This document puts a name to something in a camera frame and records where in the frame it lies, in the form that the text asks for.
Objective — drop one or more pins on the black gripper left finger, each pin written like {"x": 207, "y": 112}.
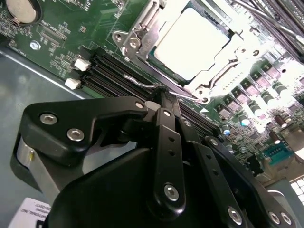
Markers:
{"x": 95, "y": 111}

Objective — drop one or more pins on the silver CPU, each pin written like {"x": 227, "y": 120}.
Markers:
{"x": 190, "y": 45}

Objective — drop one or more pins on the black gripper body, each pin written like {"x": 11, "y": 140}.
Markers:
{"x": 107, "y": 194}

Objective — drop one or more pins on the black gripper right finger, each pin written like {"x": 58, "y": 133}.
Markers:
{"x": 213, "y": 166}

